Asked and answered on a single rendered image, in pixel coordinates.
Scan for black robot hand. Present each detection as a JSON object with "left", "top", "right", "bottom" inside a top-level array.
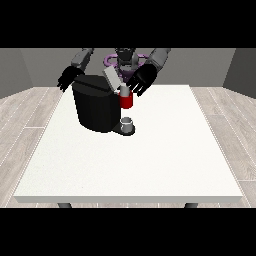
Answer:
[
  {"left": 125, "top": 63, "right": 158, "bottom": 98},
  {"left": 56, "top": 65, "right": 86, "bottom": 93}
]

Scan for small grey coffee pod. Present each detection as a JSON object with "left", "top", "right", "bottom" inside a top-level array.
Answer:
[{"left": 119, "top": 84, "right": 130, "bottom": 97}]

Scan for red pod holder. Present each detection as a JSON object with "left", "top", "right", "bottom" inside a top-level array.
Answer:
[{"left": 119, "top": 91, "right": 134, "bottom": 110}]

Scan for pale grey machine lid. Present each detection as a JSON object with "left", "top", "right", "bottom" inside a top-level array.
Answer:
[{"left": 102, "top": 65, "right": 123, "bottom": 93}]

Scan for black coffee machine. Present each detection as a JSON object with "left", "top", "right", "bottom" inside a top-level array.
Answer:
[{"left": 71, "top": 74, "right": 136, "bottom": 136}]

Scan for grey robot trunk purple rings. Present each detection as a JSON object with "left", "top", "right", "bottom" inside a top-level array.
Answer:
[{"left": 103, "top": 48, "right": 150, "bottom": 83}]

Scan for small grey cup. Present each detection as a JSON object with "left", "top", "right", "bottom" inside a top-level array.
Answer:
[{"left": 120, "top": 116, "right": 135, "bottom": 133}]

